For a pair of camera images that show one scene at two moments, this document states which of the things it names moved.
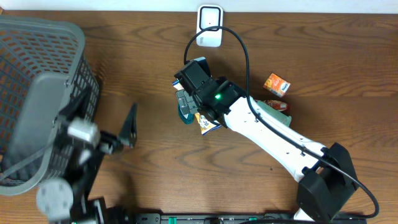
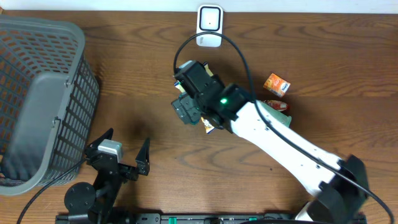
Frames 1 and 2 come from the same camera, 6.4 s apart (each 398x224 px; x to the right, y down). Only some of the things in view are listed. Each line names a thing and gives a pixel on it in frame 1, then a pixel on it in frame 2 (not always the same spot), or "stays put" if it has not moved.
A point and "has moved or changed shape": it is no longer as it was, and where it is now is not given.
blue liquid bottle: x=187 y=119 has moved or changed shape
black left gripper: x=112 y=144 -> x=131 y=173
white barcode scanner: x=209 y=15 stays put
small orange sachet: x=277 y=84 stays put
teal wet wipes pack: x=275 y=112 stays put
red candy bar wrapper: x=277 y=106 stays put
